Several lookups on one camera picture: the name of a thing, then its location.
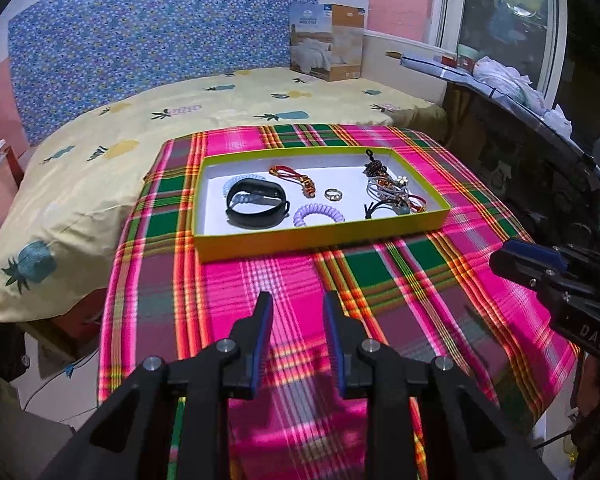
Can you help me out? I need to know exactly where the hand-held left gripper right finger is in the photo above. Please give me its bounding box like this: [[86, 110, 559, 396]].
[[322, 290, 556, 480]]

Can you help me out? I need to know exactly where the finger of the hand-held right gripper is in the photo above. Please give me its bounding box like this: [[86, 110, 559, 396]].
[[489, 239, 566, 288]]

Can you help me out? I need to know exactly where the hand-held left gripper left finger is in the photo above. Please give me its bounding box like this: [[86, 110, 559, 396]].
[[40, 290, 275, 480]]

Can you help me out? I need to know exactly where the black wristband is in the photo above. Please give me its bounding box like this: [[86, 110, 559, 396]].
[[226, 178, 291, 231]]

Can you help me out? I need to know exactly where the purple spiral hair tie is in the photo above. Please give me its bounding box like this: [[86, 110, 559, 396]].
[[292, 202, 346, 228]]

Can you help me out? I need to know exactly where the white tray with green rim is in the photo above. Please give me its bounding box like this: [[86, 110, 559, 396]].
[[192, 146, 451, 264]]

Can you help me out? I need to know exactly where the black cord with teal bead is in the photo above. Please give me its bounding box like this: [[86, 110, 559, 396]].
[[364, 199, 413, 220]]

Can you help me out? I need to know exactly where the light blue spiral hair tie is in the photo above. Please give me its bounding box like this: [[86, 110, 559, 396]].
[[222, 174, 281, 211]]

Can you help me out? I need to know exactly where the silver bangle with beads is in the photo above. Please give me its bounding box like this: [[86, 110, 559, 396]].
[[366, 176, 412, 202]]

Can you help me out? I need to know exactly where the red orange cord bracelet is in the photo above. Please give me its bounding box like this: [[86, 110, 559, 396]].
[[269, 165, 316, 196]]

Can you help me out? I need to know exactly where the brown beaded charm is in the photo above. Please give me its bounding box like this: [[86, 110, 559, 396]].
[[364, 150, 393, 178]]

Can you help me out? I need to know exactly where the pink green plaid cloth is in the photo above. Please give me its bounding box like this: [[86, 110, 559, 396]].
[[97, 124, 581, 480]]

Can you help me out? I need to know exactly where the dark cabinet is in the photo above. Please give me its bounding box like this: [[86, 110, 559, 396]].
[[442, 82, 600, 261]]

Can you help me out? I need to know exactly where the small white cloth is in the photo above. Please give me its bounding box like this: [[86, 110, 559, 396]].
[[542, 105, 573, 138]]

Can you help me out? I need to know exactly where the large white cloth pile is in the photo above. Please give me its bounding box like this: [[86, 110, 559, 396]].
[[472, 56, 548, 111]]

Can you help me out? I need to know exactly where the orange box under bed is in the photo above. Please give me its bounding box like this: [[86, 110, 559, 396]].
[[55, 287, 111, 356]]

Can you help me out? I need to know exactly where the window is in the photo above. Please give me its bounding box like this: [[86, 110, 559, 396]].
[[430, 0, 568, 111]]

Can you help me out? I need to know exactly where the yellow pineapple bed sheet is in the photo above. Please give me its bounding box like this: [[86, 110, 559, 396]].
[[0, 66, 448, 323]]

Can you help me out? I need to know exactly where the black floor object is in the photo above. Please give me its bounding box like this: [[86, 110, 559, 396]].
[[0, 320, 28, 381]]

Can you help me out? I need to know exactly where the grey floor object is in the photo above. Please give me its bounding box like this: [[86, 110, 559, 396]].
[[0, 390, 76, 480]]

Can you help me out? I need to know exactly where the cardboard bedding box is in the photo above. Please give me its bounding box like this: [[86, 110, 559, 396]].
[[287, 0, 370, 82]]

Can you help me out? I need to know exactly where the blue floral headboard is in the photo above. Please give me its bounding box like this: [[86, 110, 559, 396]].
[[7, 0, 323, 147]]

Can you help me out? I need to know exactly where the thin floor cable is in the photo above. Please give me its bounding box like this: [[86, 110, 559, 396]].
[[22, 347, 101, 411]]

